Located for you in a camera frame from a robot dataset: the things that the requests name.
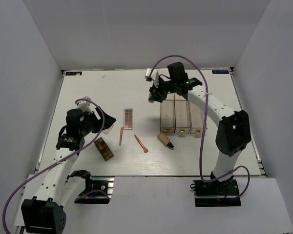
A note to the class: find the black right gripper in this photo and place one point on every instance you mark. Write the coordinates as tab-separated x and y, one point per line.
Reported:
156	95

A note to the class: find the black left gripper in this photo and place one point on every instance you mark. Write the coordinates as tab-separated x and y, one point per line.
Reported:
108	120

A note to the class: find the long clear eyeshadow palette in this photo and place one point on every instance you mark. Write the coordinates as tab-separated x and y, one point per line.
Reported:
128	119

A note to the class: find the square foundation bottle black pump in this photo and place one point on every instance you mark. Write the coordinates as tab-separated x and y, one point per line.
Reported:
165	140

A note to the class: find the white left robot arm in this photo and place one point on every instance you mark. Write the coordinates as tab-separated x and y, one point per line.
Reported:
44	213

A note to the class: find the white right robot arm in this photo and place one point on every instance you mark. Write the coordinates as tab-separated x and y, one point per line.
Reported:
233	133

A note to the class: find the round pink makeup brush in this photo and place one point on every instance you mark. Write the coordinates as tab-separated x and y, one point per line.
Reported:
145	149

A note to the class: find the glitter eyeshadow palette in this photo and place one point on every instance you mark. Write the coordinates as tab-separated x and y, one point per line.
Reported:
106	131

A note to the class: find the clear three-compartment organizer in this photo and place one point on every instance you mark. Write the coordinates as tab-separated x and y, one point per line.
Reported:
179	116

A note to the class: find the black-cased brown eyeshadow palette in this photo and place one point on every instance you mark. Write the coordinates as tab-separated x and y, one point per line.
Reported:
103	149

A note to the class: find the blue right corner label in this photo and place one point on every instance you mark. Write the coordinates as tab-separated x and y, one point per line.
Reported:
220	72

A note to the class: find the blue corner label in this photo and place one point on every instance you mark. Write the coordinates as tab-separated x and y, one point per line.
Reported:
76	73
220	72

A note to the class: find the blue left corner label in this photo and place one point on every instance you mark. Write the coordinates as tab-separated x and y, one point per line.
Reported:
76	73

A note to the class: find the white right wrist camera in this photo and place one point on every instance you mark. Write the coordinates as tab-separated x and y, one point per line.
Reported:
152	75

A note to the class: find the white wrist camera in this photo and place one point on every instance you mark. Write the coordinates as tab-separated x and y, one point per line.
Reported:
84	104
152	75

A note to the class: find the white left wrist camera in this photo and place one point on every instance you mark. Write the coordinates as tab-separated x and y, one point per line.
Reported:
84	104

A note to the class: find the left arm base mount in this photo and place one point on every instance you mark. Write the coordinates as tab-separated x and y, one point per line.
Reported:
95	190

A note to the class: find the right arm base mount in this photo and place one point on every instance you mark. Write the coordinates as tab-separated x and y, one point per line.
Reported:
216	194

